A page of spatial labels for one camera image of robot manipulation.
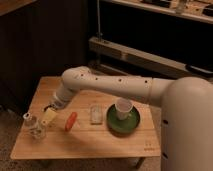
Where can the cream yellow gripper block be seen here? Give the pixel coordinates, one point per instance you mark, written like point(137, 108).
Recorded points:
point(48, 116)

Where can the clear plastic bottle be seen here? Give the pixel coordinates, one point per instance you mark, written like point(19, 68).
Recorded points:
point(32, 123)

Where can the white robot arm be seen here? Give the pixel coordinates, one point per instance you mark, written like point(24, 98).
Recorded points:
point(186, 105)

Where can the orange carrot toy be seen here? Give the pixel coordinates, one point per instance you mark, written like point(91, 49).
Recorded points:
point(70, 121)

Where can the wooden low table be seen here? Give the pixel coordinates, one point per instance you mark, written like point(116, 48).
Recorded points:
point(85, 140)

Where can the green round plate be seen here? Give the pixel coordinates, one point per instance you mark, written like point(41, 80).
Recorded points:
point(125, 126)

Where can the white plastic cup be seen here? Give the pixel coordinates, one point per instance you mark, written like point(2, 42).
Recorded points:
point(123, 107)

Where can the grey metal shelf beam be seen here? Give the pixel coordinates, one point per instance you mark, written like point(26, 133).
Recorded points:
point(145, 60)

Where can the vertical metal rod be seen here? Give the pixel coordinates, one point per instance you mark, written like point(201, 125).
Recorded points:
point(99, 34)

